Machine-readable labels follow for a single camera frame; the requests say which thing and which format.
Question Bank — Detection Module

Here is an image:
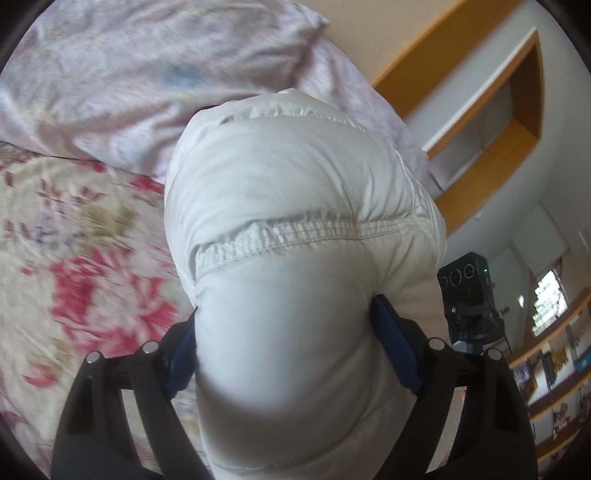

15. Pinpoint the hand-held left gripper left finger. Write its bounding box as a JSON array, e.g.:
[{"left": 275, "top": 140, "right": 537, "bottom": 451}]
[{"left": 50, "top": 307, "right": 214, "bottom": 480}]

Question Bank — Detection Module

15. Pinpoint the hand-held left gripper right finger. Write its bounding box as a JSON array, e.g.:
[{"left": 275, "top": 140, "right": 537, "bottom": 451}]
[{"left": 369, "top": 294, "right": 539, "bottom": 480}]

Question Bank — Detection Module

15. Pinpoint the wooden headboard cabinet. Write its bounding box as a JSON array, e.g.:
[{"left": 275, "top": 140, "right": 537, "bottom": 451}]
[{"left": 372, "top": 0, "right": 546, "bottom": 234}]

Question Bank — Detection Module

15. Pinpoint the floral bedsheet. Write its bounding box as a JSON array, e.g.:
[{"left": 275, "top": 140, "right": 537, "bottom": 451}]
[{"left": 0, "top": 141, "right": 209, "bottom": 477}]

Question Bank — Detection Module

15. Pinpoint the white puffer jacket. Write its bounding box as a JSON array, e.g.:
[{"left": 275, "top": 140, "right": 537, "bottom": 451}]
[{"left": 164, "top": 88, "right": 452, "bottom": 480}]

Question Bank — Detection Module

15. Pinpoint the pale pink pillow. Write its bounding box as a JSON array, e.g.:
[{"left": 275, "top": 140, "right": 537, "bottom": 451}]
[{"left": 0, "top": 0, "right": 438, "bottom": 195}]

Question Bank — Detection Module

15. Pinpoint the wooden shelf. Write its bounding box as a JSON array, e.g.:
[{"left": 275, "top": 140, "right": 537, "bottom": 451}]
[{"left": 508, "top": 288, "right": 591, "bottom": 468}]

